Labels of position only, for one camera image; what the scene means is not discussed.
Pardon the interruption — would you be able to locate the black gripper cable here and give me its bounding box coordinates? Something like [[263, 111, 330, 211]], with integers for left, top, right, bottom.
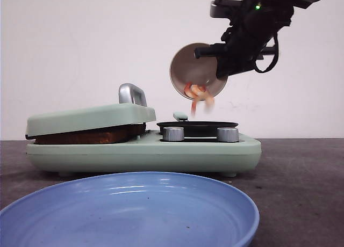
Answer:
[[252, 32, 280, 74]]

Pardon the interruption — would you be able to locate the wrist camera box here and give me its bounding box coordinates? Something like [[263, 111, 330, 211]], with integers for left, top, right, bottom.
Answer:
[[210, 0, 242, 19]]

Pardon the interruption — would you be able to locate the mint green breakfast maker lid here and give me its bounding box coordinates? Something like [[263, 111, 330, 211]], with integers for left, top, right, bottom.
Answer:
[[25, 83, 156, 140]]

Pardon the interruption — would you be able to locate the black round frying pan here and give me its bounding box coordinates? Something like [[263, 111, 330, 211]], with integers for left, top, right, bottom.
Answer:
[[156, 112, 239, 137]]

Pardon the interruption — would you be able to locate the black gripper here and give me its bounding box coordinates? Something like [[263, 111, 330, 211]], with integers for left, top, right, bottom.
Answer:
[[194, 0, 293, 78]]

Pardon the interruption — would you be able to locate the left silver control knob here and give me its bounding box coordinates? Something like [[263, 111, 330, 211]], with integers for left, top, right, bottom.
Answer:
[[162, 127, 184, 142]]

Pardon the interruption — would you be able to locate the blue round plate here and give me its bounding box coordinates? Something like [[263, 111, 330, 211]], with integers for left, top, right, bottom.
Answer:
[[1, 172, 260, 246]]

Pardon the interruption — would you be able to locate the beige ribbed bowl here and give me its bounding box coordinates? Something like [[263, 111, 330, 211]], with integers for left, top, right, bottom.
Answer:
[[170, 42, 227, 100]]

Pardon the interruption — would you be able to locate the silver control knob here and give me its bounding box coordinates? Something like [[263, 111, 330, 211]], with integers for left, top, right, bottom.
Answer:
[[217, 127, 239, 143], [162, 127, 184, 142]]

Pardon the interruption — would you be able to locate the mint green breakfast maker base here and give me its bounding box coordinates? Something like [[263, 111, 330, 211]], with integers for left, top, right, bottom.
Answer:
[[26, 130, 262, 177]]

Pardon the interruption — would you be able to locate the right silver control knob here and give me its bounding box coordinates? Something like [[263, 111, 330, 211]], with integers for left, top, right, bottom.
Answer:
[[217, 127, 239, 143]]

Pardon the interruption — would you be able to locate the white bread slice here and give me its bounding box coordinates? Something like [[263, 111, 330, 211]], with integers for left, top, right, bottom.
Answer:
[[35, 129, 131, 145], [117, 123, 146, 137]]

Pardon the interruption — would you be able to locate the pink shrimp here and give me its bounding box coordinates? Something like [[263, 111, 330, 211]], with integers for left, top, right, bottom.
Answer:
[[184, 82, 206, 98], [200, 91, 215, 113]]

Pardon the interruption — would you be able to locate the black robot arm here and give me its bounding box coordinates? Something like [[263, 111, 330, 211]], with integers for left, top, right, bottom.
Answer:
[[194, 0, 320, 79]]

